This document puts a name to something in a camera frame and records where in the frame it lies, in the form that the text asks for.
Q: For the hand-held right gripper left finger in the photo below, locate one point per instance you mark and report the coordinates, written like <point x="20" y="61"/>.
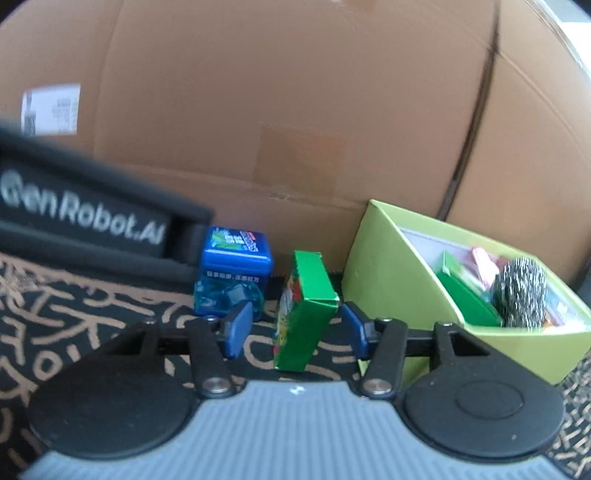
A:
<point x="240" y="327"/>

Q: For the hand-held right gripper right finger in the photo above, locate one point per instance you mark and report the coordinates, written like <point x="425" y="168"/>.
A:
<point x="353" y="327"/>

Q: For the small green printed box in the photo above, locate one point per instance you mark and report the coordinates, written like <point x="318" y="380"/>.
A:
<point x="300" y="323"/>

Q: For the blue gum container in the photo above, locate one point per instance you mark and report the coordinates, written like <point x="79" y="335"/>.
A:
<point x="235" y="258"/>

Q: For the light green shoe box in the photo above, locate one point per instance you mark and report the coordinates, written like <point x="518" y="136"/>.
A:
<point x="508" y="346"/>

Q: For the steel wool scrubber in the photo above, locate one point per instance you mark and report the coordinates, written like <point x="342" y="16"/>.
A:
<point x="519" y="290"/>

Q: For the white shipping label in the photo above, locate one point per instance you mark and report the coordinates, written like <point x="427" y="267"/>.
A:
<point x="51" y="110"/>

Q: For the green flat packet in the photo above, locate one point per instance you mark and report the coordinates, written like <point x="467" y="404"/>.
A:
<point x="461" y="295"/>

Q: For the black letter-patterned mat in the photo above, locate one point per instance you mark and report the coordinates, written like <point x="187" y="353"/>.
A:
<point x="69" y="323"/>

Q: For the pink small packet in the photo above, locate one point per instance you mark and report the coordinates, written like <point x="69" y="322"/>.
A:
<point x="485" y="267"/>

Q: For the brown cardboard backdrop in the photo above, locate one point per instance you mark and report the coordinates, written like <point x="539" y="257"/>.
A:
<point x="277" y="92"/>

